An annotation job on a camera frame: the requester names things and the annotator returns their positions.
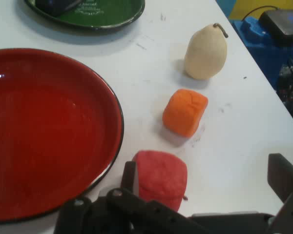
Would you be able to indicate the red enamel plate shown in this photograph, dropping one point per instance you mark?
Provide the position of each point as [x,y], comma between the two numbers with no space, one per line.
[51,134]

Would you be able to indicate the orange toy fruit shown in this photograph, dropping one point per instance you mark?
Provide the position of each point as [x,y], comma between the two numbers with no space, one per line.
[185,112]

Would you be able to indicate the purple toy eggplant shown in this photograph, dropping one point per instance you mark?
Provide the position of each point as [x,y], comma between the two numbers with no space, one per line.
[53,6]

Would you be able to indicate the cream toy pear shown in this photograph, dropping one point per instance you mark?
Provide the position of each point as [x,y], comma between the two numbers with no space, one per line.
[205,56]

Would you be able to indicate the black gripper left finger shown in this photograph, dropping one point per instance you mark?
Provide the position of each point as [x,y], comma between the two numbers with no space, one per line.
[136,207]

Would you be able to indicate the red toy apple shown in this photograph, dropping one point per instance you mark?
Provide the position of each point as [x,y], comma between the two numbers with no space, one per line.
[163,178]

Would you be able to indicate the black electronics box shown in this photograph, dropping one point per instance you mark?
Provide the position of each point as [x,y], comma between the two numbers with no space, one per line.
[280,24]

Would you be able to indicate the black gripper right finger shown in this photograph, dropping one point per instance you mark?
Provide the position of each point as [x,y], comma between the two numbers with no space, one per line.
[283,175]

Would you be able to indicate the green enamel plate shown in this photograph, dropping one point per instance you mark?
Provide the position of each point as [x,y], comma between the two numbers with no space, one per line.
[117,14]

